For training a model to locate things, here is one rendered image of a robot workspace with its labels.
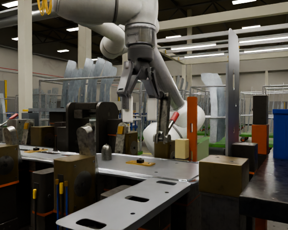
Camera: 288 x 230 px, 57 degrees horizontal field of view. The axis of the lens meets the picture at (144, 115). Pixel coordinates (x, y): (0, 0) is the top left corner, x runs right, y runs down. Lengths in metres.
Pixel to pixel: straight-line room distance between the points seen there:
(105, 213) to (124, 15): 0.53
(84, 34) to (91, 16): 8.23
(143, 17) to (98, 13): 0.12
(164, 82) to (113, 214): 1.09
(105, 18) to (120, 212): 0.52
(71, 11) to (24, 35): 4.26
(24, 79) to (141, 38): 4.21
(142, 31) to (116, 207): 0.48
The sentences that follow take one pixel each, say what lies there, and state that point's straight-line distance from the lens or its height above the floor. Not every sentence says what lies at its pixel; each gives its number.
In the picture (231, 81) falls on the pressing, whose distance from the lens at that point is 0.64.
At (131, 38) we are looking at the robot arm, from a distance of 0.77.
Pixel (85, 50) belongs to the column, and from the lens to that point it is 8.86.
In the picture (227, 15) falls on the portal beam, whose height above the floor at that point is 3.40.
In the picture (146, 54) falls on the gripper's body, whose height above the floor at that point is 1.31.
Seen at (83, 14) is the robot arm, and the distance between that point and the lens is 0.77.
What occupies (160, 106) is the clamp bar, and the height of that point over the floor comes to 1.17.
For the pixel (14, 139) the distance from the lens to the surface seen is 0.95.
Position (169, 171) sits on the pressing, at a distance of 0.70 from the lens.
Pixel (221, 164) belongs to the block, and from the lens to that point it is 0.52.
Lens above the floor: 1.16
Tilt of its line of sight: 1 degrees down
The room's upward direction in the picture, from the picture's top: straight up
